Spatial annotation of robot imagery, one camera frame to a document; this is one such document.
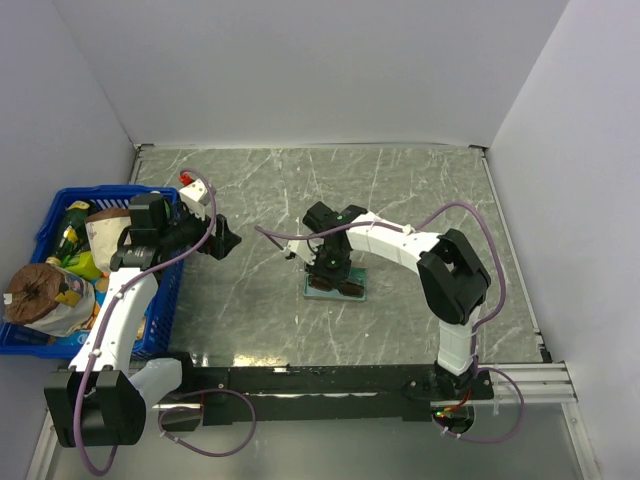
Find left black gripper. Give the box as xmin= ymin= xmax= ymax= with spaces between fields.
xmin=158 ymin=199 xmax=240 ymax=259

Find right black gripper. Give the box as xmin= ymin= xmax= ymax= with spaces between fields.
xmin=306 ymin=244 xmax=353 ymax=290

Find grey felt glasses case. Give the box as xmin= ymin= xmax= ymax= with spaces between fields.
xmin=302 ymin=266 xmax=367 ymax=302

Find brown sunglasses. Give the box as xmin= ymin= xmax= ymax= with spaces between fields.
xmin=308 ymin=276 xmax=365 ymax=297

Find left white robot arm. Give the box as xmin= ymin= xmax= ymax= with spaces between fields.
xmin=44 ymin=187 xmax=241 ymax=448

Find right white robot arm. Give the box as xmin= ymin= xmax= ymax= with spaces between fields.
xmin=287 ymin=202 xmax=491 ymax=398

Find blue plastic basket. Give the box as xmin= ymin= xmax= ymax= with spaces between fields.
xmin=1 ymin=185 xmax=184 ymax=360

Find brown paper bag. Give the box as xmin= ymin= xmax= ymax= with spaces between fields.
xmin=85 ymin=207 xmax=131 ymax=274

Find green glass bottle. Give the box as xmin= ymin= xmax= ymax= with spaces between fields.
xmin=45 ymin=200 xmax=98 ymax=267

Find blue chips bag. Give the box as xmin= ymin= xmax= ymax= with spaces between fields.
xmin=74 ymin=276 xmax=109 ymax=345

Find brown round bread bag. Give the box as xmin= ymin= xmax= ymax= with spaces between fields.
xmin=3 ymin=263 xmax=95 ymax=337

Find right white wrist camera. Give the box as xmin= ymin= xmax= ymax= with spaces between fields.
xmin=284 ymin=240 xmax=316 ymax=265

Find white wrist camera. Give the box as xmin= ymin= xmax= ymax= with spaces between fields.
xmin=179 ymin=173 xmax=210 ymax=220
xmin=284 ymin=240 xmax=316 ymax=265

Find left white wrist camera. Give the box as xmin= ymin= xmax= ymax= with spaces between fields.
xmin=179 ymin=173 xmax=210 ymax=220

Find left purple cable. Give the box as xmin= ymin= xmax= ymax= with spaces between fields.
xmin=73 ymin=168 xmax=219 ymax=476

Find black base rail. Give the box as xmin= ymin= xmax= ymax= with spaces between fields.
xmin=158 ymin=364 xmax=494 ymax=426

